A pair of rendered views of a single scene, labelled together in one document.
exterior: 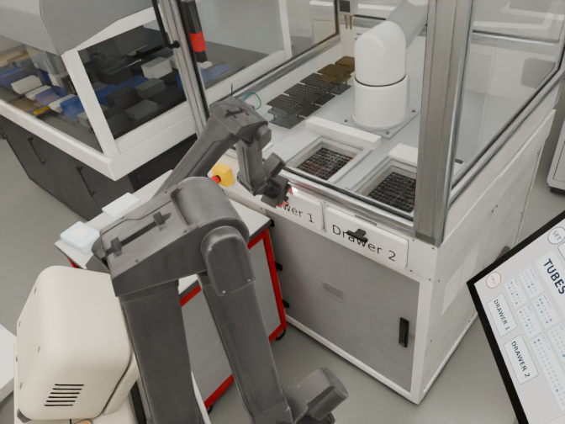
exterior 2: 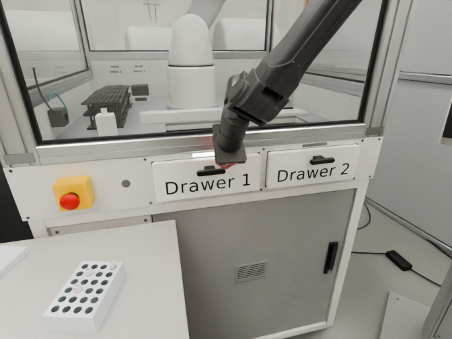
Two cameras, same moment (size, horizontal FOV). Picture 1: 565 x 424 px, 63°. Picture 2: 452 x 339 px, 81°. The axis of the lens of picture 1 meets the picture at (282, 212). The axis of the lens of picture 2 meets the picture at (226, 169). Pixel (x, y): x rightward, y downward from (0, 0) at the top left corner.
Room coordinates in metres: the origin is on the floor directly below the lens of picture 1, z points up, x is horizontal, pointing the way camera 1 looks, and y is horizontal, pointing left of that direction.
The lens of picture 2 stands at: (0.92, 0.52, 1.19)
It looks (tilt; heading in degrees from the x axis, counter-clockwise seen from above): 25 degrees down; 299
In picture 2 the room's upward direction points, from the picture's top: straight up
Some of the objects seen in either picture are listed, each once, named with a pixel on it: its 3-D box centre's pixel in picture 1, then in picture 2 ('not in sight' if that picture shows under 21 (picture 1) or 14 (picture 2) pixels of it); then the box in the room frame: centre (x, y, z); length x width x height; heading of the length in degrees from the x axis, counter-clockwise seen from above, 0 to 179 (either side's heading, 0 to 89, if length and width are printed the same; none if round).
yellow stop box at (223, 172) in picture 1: (222, 175); (74, 194); (1.51, 0.21, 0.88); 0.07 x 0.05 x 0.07; 42
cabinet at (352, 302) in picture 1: (376, 230); (204, 218); (1.56, -0.41, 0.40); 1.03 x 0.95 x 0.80; 42
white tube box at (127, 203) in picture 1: (123, 209); not in sight; (1.52, 0.63, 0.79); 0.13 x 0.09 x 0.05; 131
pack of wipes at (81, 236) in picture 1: (82, 237); not in sight; (1.38, 0.77, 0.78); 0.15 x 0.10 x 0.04; 49
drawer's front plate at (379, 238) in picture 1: (364, 236); (313, 166); (1.04, -0.24, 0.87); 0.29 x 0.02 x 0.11; 42
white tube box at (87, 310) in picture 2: not in sight; (89, 293); (1.31, 0.33, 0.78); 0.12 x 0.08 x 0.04; 117
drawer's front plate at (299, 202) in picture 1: (288, 202); (208, 177); (1.27, -0.03, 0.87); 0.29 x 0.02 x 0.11; 42
